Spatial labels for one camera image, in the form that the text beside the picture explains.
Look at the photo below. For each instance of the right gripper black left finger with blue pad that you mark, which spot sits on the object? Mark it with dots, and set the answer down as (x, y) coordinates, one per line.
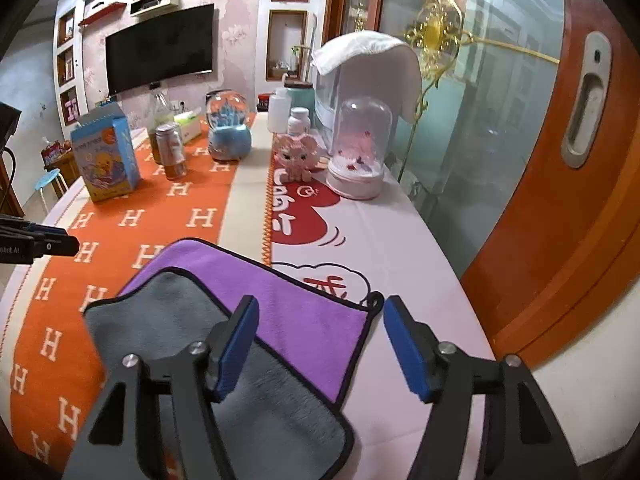
(121, 436)

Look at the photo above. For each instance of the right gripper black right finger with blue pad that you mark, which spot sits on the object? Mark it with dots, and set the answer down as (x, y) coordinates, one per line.
(521, 438)

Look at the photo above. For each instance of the orange H pattern blanket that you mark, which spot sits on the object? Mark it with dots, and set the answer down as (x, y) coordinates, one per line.
(50, 372)

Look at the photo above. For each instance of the grey purple microfibre towel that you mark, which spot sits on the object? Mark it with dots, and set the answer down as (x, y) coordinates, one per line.
(284, 419)

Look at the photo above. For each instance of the orange wooden sliding door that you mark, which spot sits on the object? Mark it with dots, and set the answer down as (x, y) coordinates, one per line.
(567, 246)

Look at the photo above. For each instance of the white red print tablecloth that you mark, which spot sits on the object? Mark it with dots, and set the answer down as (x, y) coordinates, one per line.
(347, 247)

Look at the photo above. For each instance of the blue round stool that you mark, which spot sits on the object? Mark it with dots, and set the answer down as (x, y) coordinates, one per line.
(51, 179)

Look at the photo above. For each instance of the wooden side cabinet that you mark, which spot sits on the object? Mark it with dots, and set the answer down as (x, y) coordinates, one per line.
(66, 163)

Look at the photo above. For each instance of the blue duck print box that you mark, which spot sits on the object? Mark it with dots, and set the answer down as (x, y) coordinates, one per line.
(104, 153)

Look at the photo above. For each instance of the metal lid glass jar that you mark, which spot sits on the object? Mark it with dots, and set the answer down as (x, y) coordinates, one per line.
(172, 155)

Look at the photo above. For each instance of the blue snow globe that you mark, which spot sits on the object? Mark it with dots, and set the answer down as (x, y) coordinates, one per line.
(226, 114)

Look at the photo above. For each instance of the green tissue box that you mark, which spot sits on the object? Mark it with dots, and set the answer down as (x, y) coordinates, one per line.
(189, 123)

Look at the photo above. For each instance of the clear bottle brown liquid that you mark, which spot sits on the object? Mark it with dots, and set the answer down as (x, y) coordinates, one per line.
(160, 112)

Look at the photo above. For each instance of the pink plush toy figure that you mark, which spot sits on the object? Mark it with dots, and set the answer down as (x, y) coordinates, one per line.
(297, 155)

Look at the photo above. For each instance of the glass dome music box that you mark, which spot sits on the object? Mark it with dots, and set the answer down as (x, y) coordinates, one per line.
(356, 166)

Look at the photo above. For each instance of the small white pill bottle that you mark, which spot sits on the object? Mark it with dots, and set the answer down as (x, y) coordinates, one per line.
(299, 121)

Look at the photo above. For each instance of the tall white plastic bottle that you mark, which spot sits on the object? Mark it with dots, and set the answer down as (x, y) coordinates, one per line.
(279, 106)

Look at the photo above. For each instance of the teal canister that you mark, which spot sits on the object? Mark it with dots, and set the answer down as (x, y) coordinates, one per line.
(301, 94)

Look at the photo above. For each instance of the white water dispenser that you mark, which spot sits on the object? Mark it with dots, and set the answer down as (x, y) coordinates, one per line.
(326, 105)

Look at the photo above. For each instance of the gold ornate glass decoration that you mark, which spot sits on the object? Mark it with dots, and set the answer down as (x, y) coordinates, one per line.
(437, 35)

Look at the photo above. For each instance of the white folded towel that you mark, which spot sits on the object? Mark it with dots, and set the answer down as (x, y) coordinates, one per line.
(369, 63)

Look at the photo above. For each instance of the silver recessed door handle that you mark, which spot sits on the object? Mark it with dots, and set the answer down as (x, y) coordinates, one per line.
(582, 129)

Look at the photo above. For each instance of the black wall television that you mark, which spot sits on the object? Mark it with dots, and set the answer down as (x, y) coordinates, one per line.
(170, 45)

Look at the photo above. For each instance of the white wall shelf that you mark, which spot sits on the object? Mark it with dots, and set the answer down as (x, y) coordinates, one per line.
(139, 7)

